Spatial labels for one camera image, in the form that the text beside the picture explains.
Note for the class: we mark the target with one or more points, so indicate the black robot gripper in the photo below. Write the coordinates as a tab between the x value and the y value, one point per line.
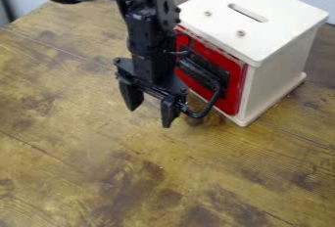
148	72

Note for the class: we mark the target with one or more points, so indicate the red drawer with black handle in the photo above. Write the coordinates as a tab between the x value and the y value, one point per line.
214	73

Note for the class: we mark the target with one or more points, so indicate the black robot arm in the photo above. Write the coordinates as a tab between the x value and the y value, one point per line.
161	7

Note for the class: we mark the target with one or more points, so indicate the white wooden drawer box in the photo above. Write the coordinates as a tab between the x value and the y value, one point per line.
259	39

